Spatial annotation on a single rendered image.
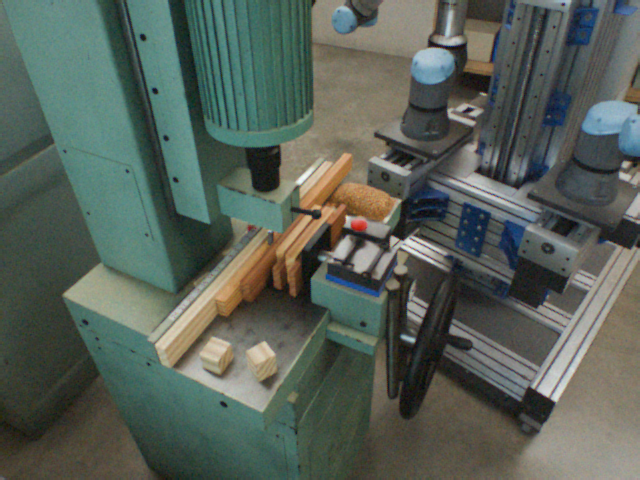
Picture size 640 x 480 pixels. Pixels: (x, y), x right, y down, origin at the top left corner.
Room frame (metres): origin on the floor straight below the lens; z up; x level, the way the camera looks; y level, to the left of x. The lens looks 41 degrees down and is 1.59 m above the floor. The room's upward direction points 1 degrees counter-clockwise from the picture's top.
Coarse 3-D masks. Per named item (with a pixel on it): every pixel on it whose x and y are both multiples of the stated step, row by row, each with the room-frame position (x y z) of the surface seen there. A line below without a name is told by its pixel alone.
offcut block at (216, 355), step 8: (208, 344) 0.51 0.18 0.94; (216, 344) 0.51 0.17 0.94; (224, 344) 0.51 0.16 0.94; (200, 352) 0.50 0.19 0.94; (208, 352) 0.50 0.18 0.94; (216, 352) 0.50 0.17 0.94; (224, 352) 0.50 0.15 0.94; (232, 352) 0.51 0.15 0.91; (208, 360) 0.49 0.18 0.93; (216, 360) 0.48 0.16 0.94; (224, 360) 0.49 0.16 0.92; (208, 368) 0.49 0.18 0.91; (216, 368) 0.48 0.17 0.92; (224, 368) 0.49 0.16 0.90
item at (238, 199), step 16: (240, 176) 0.79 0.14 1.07; (224, 192) 0.76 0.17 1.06; (240, 192) 0.74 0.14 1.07; (256, 192) 0.74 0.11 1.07; (272, 192) 0.74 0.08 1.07; (288, 192) 0.74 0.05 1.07; (224, 208) 0.76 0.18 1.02; (240, 208) 0.75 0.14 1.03; (256, 208) 0.73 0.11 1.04; (272, 208) 0.71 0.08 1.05; (288, 208) 0.73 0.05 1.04; (256, 224) 0.73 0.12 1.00; (272, 224) 0.72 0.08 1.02; (288, 224) 0.72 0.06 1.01
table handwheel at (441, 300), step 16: (448, 272) 0.68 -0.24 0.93; (448, 288) 0.61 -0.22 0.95; (432, 304) 0.58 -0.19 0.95; (448, 304) 0.67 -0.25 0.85; (432, 320) 0.55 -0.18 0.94; (448, 320) 0.70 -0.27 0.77; (384, 336) 0.63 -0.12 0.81; (400, 336) 0.62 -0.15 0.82; (416, 336) 0.61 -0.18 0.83; (432, 336) 0.53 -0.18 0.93; (416, 352) 0.51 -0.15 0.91; (432, 352) 0.57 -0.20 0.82; (416, 368) 0.49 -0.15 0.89; (432, 368) 0.63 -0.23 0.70; (416, 384) 0.48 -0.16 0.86; (400, 400) 0.48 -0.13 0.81; (416, 400) 0.55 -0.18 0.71
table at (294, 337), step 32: (384, 224) 0.85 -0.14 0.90; (288, 288) 0.67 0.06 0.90; (224, 320) 0.59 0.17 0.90; (256, 320) 0.59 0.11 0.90; (288, 320) 0.59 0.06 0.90; (320, 320) 0.59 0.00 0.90; (192, 352) 0.53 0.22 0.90; (288, 352) 0.52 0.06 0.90; (192, 384) 0.47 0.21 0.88; (224, 384) 0.46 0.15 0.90; (256, 384) 0.46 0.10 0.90; (288, 384) 0.48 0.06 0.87; (256, 416) 0.42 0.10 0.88
